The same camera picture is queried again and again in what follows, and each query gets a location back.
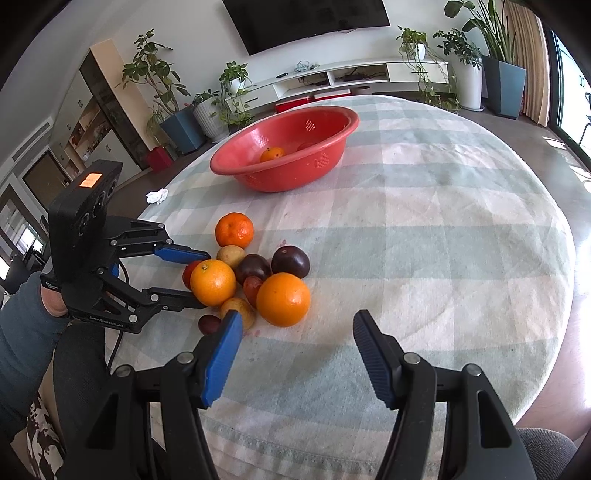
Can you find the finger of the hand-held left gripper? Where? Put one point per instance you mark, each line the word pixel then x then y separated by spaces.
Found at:
pixel 171 299
pixel 184 254

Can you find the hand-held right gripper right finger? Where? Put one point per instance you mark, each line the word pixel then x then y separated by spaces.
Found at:
pixel 373 360

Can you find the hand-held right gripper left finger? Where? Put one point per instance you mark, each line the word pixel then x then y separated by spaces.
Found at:
pixel 224 360

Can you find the red tomato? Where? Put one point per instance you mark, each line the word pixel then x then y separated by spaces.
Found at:
pixel 188 276
pixel 251 290

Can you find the small red fruit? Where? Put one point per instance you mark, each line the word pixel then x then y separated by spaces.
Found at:
pixel 208 325

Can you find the large orange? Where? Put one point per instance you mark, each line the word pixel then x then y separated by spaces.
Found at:
pixel 213 282
pixel 283 299

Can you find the yellow-brown fruit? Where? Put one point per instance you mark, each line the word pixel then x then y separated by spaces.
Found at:
pixel 240 313
pixel 230 256

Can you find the dark orange mandarin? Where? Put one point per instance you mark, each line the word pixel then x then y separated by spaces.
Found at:
pixel 234 229

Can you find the dark purple plum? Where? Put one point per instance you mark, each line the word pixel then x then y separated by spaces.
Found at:
pixel 290 261
pixel 252 267

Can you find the red plastic colander basket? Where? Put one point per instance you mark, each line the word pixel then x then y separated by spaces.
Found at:
pixel 281 170

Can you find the person's left forearm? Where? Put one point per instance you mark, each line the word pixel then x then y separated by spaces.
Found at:
pixel 23 350

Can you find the crumpled white tissue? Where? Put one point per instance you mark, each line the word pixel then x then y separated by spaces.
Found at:
pixel 156 196

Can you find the small red floor box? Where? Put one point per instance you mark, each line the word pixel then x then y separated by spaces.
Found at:
pixel 161 159

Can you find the checked tablecloth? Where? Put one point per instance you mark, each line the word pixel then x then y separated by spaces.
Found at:
pixel 415 254

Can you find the tall plant in blue pot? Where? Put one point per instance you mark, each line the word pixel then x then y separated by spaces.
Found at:
pixel 182 131

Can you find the small orange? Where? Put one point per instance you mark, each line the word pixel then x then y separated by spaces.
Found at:
pixel 272 155

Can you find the plant in white ribbed pot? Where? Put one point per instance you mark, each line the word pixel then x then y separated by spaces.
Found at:
pixel 210 120

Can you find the trailing pothos in white pot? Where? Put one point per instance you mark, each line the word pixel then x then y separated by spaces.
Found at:
pixel 418 46
pixel 235 83

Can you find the red storage box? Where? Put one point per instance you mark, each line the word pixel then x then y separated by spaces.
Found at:
pixel 292 104

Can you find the brown white patterned cloth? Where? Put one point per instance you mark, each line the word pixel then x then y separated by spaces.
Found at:
pixel 39 443

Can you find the grey fabric seat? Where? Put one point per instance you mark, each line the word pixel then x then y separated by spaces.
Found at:
pixel 547 454

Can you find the small brown pot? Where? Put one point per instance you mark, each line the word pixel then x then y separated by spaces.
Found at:
pixel 362 90

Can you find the white television cabinet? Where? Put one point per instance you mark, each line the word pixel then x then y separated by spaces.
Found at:
pixel 369 69

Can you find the bushy plant in white pot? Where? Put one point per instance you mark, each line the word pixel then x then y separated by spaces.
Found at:
pixel 468 83

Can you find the large-leaf plant in grey-blue pot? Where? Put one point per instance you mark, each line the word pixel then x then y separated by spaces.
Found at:
pixel 505 87

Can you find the sliding glass door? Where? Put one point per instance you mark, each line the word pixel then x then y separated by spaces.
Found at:
pixel 570 92

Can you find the beige curtain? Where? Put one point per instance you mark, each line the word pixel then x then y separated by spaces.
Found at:
pixel 528 64

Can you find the wooden wall cabinet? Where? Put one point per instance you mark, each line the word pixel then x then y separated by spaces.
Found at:
pixel 106 106

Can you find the black wall television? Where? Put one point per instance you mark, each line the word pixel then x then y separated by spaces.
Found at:
pixel 304 21

